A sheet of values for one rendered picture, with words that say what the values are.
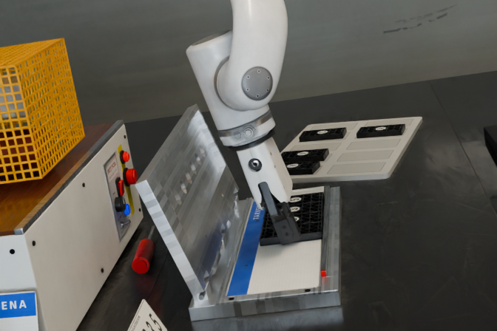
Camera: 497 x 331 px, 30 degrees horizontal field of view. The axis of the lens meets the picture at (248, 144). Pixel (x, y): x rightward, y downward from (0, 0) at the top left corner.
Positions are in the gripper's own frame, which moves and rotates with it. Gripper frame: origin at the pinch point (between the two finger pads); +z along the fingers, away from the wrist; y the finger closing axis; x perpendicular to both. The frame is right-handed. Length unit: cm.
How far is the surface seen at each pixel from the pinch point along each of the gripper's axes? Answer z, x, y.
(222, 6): -18, 34, 228
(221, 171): -6.8, 11.0, 20.7
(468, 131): 12, -33, 59
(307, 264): 3.3, -2.4, -8.2
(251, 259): 1.5, 6.0, -4.1
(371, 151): 7, -13, 50
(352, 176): 6.0, -8.7, 34.9
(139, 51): -13, 72, 227
